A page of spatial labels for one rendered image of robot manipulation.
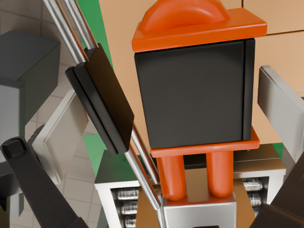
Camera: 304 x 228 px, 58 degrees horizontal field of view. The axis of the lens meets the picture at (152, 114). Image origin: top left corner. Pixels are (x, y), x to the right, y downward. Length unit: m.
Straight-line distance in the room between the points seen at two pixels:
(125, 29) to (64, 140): 0.69
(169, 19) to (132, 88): 0.75
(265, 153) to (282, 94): 0.98
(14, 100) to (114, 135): 0.62
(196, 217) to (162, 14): 0.17
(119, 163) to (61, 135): 0.98
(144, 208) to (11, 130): 0.52
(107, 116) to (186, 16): 0.08
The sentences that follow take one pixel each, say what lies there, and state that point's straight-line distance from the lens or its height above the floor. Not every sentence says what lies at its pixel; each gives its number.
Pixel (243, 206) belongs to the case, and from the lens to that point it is 1.04.
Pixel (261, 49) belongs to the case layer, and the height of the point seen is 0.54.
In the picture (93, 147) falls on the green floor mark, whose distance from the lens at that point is 1.76.
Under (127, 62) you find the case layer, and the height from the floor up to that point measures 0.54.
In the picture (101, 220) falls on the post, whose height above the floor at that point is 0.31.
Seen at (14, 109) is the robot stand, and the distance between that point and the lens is 0.80.
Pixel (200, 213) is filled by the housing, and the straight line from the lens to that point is 0.25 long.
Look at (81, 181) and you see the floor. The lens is 1.98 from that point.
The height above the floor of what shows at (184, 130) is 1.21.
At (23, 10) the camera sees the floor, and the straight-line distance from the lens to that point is 1.53.
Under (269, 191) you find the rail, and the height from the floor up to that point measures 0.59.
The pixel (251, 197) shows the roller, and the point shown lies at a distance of 1.27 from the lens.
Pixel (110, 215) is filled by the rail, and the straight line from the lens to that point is 1.23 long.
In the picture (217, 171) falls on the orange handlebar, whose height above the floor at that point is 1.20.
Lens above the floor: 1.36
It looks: 60 degrees down
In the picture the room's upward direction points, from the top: 176 degrees counter-clockwise
